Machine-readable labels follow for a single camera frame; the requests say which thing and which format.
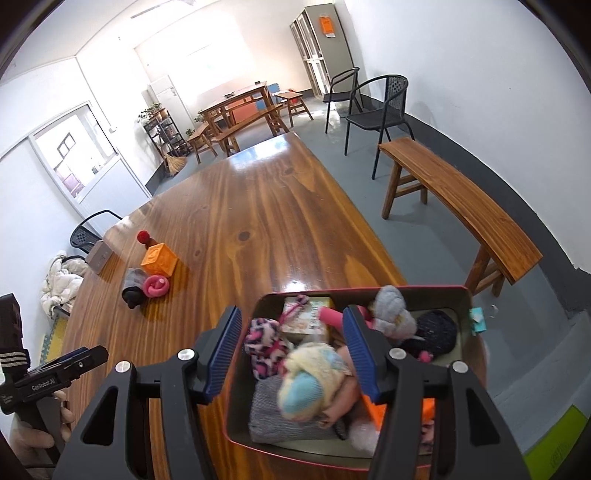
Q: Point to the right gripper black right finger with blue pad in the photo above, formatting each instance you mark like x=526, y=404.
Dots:
x=471, y=440

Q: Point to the red pompom ball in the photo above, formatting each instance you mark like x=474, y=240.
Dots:
x=143, y=237

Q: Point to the black white striped sock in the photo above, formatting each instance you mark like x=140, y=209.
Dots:
x=436, y=336

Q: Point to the pink round rubber toy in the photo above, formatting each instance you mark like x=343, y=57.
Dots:
x=156, y=286

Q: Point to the black metal armchair near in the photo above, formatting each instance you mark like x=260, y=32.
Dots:
x=392, y=113

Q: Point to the person's left hand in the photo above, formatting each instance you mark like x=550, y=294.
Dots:
x=29, y=444

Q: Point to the wooden dining table background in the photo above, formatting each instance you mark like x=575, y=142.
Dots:
x=235, y=106

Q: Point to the grey tissue box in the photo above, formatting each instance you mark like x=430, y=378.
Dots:
x=98, y=256

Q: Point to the small wooden stool left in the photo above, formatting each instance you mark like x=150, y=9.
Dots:
x=200, y=140

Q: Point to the grey and black sock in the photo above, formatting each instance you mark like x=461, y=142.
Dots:
x=132, y=287

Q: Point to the black metal armchair far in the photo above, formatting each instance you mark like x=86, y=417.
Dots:
x=341, y=87

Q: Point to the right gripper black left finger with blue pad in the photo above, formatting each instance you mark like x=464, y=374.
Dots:
x=112, y=438

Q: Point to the grey metal cabinet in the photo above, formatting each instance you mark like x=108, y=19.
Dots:
x=321, y=43

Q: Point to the pink rubber mushroom toy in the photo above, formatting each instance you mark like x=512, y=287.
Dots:
x=333, y=318

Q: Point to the long wooden bench background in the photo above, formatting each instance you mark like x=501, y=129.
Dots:
x=228, y=138

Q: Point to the blue yellow foam mat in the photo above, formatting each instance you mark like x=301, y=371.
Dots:
x=53, y=342

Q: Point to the wooden bench beside table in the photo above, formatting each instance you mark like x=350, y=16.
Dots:
x=506, y=253

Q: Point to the straw broom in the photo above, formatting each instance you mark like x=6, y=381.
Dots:
x=174, y=164

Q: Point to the black plant shelf rack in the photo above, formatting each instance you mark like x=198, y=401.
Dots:
x=163, y=132

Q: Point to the yellow printed cardboard box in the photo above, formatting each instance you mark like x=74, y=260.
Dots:
x=301, y=320

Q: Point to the black metal armchair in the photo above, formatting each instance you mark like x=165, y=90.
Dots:
x=341, y=87
x=392, y=113

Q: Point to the white plastic bag wad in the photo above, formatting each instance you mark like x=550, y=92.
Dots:
x=364, y=436

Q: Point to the teal binder clip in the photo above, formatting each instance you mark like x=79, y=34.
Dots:
x=480, y=316

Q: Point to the small wooden stool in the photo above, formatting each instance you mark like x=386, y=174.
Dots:
x=294, y=103
x=200, y=140

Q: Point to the white jacket on chair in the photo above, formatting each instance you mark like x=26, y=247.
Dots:
x=62, y=283

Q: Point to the small wooden stool right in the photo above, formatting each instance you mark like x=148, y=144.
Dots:
x=294, y=103

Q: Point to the grey knotted sock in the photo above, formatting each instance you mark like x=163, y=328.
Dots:
x=391, y=316

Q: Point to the black chair left of table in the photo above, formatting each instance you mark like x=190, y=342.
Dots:
x=84, y=237

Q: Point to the pink leopard fleece bundle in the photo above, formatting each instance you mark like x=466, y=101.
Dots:
x=264, y=344

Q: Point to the orange flat-faced rubber cube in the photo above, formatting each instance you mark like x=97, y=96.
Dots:
x=159, y=259

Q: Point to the red-rimmed cardboard storage box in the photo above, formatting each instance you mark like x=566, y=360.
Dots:
x=333, y=452

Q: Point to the cream knit sock bundle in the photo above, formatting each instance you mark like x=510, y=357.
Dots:
x=312, y=374

